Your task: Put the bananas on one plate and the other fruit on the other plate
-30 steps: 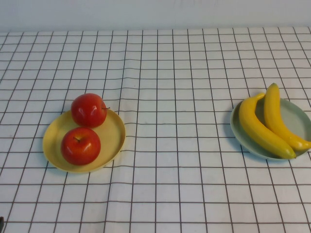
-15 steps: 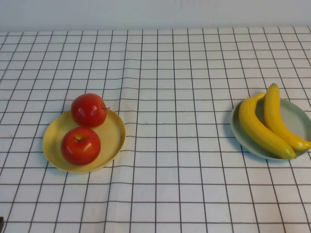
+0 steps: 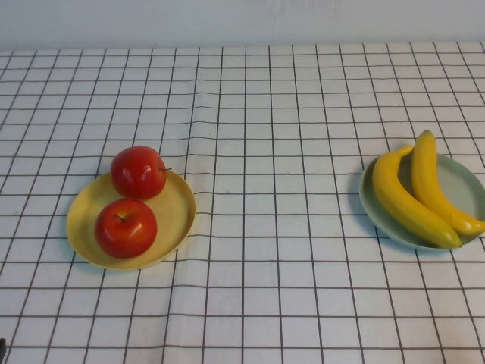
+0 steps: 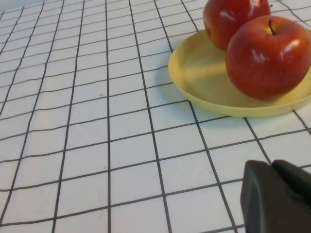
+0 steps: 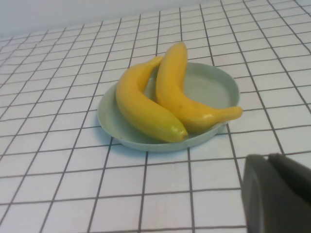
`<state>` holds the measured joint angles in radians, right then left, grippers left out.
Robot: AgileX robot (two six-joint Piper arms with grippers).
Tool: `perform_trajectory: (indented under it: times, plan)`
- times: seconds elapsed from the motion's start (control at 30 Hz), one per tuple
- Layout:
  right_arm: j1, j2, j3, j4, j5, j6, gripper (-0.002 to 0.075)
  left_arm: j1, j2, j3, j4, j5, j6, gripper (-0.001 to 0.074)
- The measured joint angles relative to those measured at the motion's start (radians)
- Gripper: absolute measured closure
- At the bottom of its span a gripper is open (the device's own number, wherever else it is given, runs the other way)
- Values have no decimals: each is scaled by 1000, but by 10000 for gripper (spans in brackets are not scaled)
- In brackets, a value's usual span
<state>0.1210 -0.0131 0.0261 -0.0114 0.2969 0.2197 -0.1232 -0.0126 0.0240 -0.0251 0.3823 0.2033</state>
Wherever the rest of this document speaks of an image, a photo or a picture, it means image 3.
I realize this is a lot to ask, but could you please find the red apple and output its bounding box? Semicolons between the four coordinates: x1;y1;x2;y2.
94;199;158;260
110;145;173;201

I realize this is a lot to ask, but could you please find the yellow banana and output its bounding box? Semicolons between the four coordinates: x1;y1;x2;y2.
411;130;485;236
371;145;463;249

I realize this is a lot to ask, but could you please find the yellow round plate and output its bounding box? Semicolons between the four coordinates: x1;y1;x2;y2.
66;171;197;271

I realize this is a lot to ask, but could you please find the pale blue-green round plate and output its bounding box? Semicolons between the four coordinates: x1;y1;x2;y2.
358;151;485;251

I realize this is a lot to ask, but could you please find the white grid-patterned tablecloth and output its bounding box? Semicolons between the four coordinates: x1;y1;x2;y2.
0;42;485;364

